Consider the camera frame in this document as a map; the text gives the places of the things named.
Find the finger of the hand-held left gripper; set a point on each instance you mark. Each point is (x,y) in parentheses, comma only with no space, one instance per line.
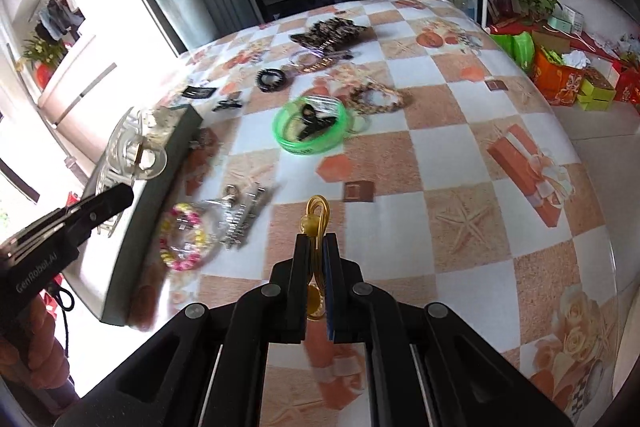
(107,204)

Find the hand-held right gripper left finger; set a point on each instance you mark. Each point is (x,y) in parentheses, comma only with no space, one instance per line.
(301,267)

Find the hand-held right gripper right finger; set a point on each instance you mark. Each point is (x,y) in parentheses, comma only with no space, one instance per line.
(330,277)

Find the clear hair claw clip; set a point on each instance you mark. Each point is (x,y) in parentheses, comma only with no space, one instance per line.
(150,162)

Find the silver star hair clip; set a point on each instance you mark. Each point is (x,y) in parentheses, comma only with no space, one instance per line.
(245,217)

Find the dark green tray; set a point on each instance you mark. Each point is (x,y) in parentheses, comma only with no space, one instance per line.
(177,157)

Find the green translucent bangle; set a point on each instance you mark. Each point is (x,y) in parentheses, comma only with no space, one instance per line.
(285,142)

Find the black claw clip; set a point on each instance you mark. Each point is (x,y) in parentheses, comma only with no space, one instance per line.
(312,124)

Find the small clear hair clip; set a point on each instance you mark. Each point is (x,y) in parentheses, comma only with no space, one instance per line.
(320,103)

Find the person's left hand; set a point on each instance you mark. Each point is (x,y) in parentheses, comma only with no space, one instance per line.
(45,367)

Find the white cabinet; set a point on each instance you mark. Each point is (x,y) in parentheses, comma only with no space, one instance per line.
(75,87)

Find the black flat hair clip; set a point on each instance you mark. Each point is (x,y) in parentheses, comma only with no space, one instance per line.
(197,92)

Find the red flower pot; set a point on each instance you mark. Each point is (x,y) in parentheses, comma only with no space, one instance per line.
(45,74)

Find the small black hair clip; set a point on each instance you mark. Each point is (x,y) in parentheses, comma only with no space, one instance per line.
(227,104)

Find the yellow flower plant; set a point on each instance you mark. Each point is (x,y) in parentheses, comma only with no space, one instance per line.
(42,49)

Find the checkered printed tablecloth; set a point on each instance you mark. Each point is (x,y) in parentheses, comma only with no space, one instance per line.
(450,147)

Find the hanging clothes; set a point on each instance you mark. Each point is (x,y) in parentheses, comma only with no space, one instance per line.
(60,14)

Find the leopard print scrunchie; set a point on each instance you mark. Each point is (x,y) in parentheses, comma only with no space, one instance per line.
(325,34)

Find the green plastic bag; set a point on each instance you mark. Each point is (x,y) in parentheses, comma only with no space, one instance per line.
(515,49)

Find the orange gift bag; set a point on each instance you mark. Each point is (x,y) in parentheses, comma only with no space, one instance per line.
(557,79)

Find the cardboard box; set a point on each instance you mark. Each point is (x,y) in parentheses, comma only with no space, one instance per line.
(550,41)

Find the green gift box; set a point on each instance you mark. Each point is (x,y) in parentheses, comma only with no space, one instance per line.
(597,93)

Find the white green box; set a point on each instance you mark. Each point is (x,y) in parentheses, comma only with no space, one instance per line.
(567,19)

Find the red gift box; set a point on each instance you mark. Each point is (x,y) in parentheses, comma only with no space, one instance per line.
(629,87)

